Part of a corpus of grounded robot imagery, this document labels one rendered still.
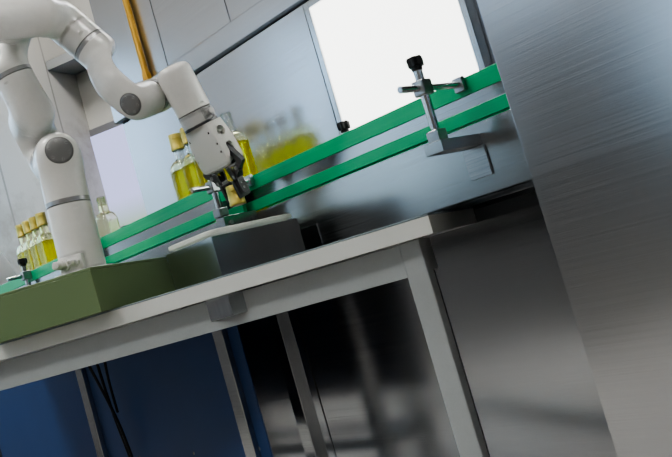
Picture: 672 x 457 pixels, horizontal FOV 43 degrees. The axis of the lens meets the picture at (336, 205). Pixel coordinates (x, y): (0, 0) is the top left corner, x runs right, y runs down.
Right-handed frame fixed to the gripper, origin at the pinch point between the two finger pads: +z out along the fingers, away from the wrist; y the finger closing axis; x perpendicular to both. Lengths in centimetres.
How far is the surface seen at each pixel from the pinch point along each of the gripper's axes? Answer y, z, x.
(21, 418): 152, 42, 2
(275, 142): 16.6, -3.9, -32.8
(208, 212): 17.1, 2.7, -4.2
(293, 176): -3.6, 3.6, -13.4
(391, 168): -33.6, 9.0, -8.7
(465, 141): -55, 8, -3
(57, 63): 344, -103, -207
